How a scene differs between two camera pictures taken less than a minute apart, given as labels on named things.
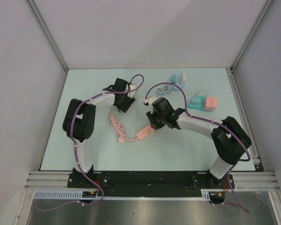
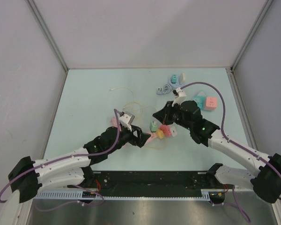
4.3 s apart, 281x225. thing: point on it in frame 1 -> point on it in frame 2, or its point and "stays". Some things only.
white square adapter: (181, 78) stays
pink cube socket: (210, 103) stays
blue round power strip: (167, 89) stays
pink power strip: (144, 132) -> (153, 135)
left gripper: (123, 108) -> (141, 137)
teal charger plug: (173, 79) stays
